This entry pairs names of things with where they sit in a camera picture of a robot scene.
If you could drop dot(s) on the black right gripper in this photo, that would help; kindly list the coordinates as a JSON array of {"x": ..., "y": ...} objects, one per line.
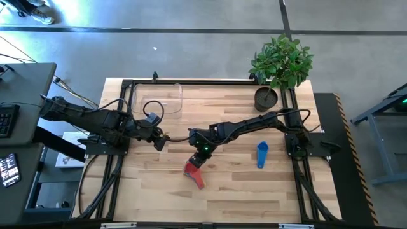
[{"x": 203, "y": 143}]

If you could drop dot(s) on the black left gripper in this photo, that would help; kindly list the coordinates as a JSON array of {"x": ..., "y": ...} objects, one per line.
[{"x": 146, "y": 132}]

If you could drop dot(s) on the red measuring cup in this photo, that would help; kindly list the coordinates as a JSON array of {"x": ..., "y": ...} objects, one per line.
[{"x": 197, "y": 178}]

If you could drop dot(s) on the blue measuring cup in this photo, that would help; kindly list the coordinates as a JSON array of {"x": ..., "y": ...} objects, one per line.
[{"x": 262, "y": 152}]

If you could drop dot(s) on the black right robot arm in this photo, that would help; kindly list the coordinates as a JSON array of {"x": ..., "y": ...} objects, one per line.
[{"x": 254, "y": 122}]

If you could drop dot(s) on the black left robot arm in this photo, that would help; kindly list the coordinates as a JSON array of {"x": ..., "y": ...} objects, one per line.
[{"x": 92, "y": 119}]

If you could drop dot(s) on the clear plastic basket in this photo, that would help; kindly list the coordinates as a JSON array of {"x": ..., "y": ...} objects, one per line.
[{"x": 165, "y": 95}]

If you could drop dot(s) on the black plant pot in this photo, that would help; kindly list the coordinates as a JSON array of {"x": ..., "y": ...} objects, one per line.
[{"x": 265, "y": 100}]

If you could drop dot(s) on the white printed booklet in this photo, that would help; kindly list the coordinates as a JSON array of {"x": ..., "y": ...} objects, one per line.
[{"x": 68, "y": 159}]

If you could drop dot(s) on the white label strip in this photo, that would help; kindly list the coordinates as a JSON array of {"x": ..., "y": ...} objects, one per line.
[
  {"x": 117, "y": 225},
  {"x": 295, "y": 226}
]

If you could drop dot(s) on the black diagonal desk beam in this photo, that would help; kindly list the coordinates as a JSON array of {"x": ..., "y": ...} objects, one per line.
[{"x": 54, "y": 143}]

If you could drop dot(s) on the green leafy plant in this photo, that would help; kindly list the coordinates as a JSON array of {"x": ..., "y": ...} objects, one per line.
[{"x": 281, "y": 62}]

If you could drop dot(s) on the black oval object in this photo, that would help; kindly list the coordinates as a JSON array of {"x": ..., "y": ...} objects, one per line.
[{"x": 330, "y": 147}]

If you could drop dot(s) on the black hazard-striped floor mat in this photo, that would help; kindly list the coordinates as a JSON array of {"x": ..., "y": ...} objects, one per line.
[{"x": 343, "y": 178}]

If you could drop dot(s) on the black keyboard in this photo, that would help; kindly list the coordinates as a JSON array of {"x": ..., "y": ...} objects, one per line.
[{"x": 8, "y": 121}]

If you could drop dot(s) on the low grey desk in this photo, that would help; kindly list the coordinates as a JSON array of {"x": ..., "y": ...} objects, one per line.
[{"x": 19, "y": 197}]

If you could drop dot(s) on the black smartphone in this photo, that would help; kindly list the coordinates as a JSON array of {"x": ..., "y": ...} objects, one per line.
[{"x": 9, "y": 170}]

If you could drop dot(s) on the person's foot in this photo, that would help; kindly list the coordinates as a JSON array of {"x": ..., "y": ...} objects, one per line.
[{"x": 38, "y": 16}]

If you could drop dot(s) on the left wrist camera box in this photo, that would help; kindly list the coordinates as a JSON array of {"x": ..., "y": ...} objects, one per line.
[{"x": 152, "y": 118}]

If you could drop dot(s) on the black aluminium table frame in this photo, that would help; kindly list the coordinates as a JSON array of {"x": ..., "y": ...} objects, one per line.
[{"x": 190, "y": 82}]

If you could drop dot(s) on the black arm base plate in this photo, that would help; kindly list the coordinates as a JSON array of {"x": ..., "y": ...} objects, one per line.
[
  {"x": 98, "y": 150},
  {"x": 313, "y": 151}
]

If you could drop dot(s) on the blue-grey metal table frame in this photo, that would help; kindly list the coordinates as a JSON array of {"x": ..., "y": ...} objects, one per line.
[{"x": 378, "y": 146}]

